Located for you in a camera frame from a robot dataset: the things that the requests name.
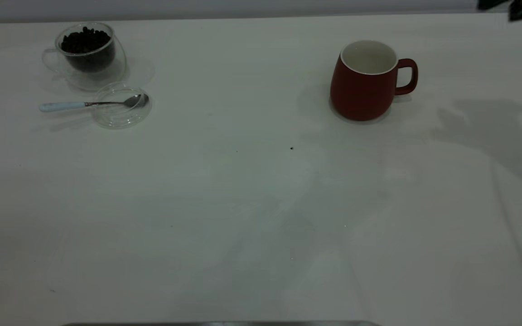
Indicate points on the red ceramic mug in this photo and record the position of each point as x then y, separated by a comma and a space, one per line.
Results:
360, 95

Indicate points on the clear glass cup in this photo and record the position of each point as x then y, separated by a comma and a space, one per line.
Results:
117, 68

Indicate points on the round clear glass lid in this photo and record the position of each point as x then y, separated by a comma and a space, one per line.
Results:
120, 118

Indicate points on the dark coffee beans pile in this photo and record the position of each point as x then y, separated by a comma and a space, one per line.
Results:
88, 50

